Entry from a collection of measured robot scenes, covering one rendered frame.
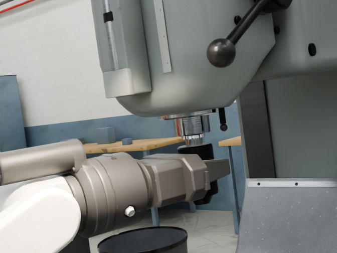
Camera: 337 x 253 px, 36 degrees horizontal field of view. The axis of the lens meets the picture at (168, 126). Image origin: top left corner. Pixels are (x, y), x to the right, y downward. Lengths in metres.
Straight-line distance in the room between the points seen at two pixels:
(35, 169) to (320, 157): 0.60
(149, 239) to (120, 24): 2.46
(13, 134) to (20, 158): 7.49
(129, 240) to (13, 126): 5.29
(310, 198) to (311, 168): 0.06
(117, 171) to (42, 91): 7.33
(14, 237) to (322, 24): 0.51
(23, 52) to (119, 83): 7.63
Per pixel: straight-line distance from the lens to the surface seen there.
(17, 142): 8.07
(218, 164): 0.67
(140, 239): 2.98
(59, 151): 0.57
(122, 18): 0.58
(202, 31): 0.58
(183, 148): 0.67
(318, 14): 0.78
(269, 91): 1.04
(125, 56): 0.58
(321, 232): 0.99
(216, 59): 0.52
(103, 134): 6.51
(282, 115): 1.03
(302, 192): 1.02
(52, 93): 7.71
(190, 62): 0.58
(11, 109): 8.05
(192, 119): 0.66
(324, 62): 0.78
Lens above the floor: 1.33
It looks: 3 degrees down
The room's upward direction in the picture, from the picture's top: 8 degrees counter-clockwise
